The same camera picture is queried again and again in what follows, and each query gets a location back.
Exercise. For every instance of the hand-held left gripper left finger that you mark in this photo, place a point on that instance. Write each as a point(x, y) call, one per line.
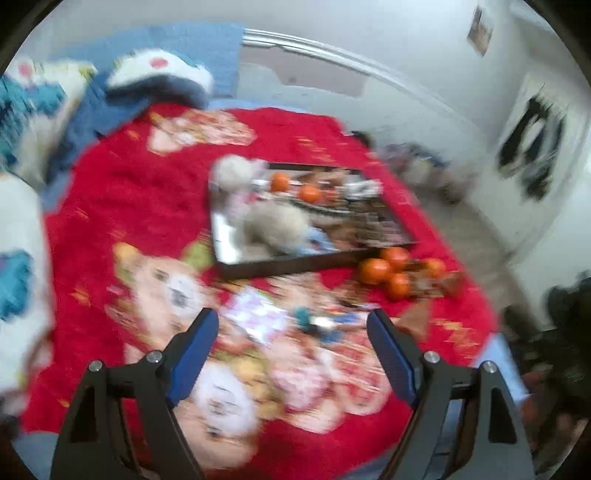
point(196, 355)

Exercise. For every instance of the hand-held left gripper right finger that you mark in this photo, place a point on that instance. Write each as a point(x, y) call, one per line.
point(392, 362)

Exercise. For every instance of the black mirrored tray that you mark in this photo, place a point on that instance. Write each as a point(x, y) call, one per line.
point(277, 266)

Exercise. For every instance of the mandarin orange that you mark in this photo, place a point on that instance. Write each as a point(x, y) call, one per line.
point(399, 286)
point(309, 194)
point(395, 256)
point(279, 182)
point(434, 267)
point(374, 271)

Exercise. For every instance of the brown triangular snack packet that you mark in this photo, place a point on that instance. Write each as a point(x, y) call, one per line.
point(452, 282)
point(415, 318)

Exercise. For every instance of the small blue toy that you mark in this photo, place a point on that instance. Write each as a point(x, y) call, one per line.
point(344, 319)

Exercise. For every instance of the shiny candy packet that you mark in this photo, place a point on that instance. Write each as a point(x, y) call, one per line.
point(256, 316)

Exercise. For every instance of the blue crochet scrunchie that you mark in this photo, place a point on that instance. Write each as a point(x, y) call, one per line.
point(318, 240)

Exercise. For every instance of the beige plush rabbit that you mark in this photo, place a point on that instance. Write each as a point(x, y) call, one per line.
point(272, 226)

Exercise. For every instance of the red printed blanket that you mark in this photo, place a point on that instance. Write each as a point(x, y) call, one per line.
point(138, 194)

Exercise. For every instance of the black office chair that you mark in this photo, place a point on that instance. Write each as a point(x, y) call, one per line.
point(568, 314)

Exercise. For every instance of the metal stool with blue seat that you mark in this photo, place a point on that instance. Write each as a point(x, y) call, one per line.
point(431, 154)

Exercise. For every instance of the hanging dark clothes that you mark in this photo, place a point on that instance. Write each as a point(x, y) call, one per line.
point(531, 138)

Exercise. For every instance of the white door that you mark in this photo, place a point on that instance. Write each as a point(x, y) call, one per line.
point(575, 161)

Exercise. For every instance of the monster print pillow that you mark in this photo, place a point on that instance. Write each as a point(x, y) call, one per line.
point(161, 69)

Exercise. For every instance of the monster print quilt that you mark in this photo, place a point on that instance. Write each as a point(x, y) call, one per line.
point(27, 115)

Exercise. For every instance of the wall paper sheet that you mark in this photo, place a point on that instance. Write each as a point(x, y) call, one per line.
point(480, 30)

